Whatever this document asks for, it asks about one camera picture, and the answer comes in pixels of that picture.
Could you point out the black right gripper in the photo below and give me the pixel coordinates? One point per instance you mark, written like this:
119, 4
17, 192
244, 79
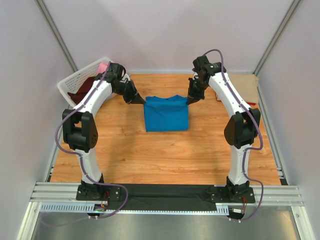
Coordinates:
195, 92

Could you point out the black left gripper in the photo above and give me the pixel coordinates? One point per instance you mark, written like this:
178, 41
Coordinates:
131, 96

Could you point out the blue t shirt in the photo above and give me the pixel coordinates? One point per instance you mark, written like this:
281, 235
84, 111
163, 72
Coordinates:
166, 114

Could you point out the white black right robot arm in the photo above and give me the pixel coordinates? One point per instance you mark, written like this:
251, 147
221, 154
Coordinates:
243, 125

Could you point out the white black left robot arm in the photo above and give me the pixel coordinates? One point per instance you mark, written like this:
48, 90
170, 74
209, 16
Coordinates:
79, 128

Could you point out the pink t shirt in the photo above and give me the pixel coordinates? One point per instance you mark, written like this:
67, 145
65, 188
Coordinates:
102, 67

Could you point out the dark red t shirt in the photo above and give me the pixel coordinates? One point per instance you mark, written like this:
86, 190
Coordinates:
82, 91

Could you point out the folded beige t shirt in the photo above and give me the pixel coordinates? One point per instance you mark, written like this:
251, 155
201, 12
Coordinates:
246, 85

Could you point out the white perforated plastic basket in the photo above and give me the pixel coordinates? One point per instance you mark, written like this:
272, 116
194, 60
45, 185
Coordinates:
72, 83

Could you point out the left aluminium corner post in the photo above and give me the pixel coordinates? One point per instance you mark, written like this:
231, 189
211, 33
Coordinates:
56, 33

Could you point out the aluminium corner post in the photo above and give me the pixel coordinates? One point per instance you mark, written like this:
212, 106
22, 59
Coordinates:
294, 5
56, 33

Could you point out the right aluminium corner post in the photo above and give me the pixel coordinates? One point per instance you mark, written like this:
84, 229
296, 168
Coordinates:
294, 5

